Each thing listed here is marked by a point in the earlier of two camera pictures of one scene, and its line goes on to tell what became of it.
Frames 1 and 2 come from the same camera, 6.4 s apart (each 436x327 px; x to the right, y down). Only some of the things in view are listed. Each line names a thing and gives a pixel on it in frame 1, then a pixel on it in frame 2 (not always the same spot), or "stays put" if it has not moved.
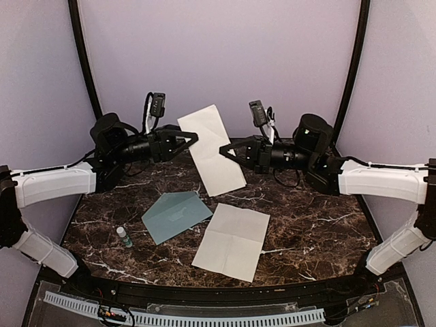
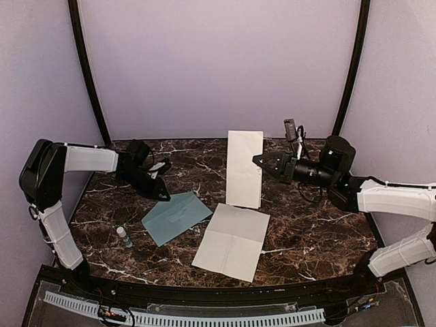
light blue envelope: (174, 213) stays put
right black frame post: (364, 16) stays put
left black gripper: (163, 142) → (153, 192)
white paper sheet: (233, 242) stays put
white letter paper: (219, 173) → (244, 180)
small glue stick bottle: (122, 233) stays put
